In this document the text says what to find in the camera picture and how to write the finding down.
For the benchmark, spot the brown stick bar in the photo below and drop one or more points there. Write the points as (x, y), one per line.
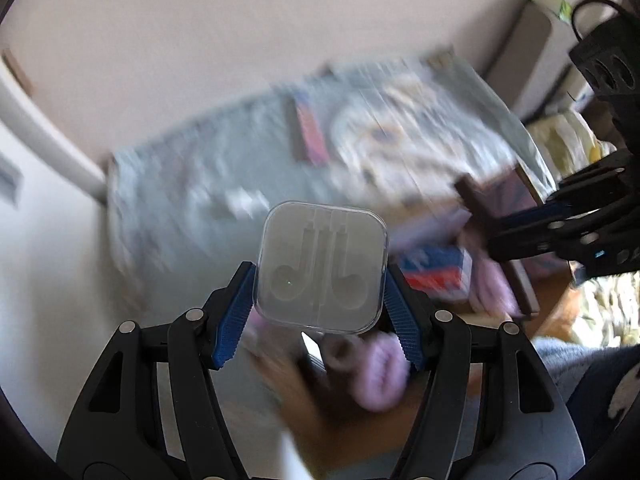
(475, 202)

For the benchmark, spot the clear earphone case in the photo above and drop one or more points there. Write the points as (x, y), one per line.
(321, 268)

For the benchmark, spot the red blue floss pick box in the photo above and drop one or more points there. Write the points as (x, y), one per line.
(442, 272)

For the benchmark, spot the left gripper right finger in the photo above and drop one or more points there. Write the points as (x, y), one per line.
(411, 313)

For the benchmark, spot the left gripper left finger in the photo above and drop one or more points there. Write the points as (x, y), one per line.
(227, 310)

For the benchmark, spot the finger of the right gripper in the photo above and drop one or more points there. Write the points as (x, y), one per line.
(553, 219)
(535, 244)

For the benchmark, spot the yellow green striped blanket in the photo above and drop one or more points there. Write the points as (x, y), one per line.
(567, 144)

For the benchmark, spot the beige cosmetic tube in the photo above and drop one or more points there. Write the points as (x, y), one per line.
(309, 143)

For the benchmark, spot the grey sofa cushion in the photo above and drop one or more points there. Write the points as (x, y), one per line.
(531, 61)

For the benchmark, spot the brown cardboard box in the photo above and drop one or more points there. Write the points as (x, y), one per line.
(483, 407)

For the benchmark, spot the floral blue bed sheet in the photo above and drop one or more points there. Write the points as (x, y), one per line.
(390, 136)

